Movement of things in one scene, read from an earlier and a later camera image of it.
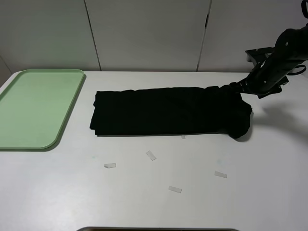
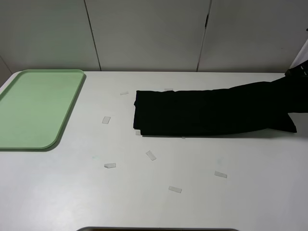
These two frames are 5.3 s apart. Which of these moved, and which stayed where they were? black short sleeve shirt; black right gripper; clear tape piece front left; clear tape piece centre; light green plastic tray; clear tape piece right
Moved: black right gripper; black short sleeve shirt
Stayed: clear tape piece centre; clear tape piece front left; light green plastic tray; clear tape piece right
